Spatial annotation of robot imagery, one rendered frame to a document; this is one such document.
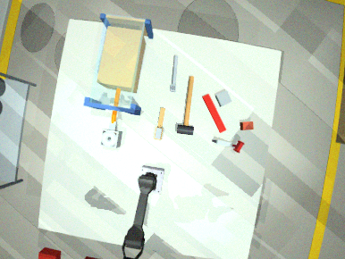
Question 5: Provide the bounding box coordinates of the clear-panelled rack with blue frame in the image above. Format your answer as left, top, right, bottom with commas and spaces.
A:
84, 13, 154, 112

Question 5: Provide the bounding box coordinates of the mallet with wooden handle and black head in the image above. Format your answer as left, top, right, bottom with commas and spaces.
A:
177, 77, 194, 136

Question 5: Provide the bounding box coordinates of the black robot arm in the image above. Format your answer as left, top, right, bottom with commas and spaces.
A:
122, 172, 157, 259

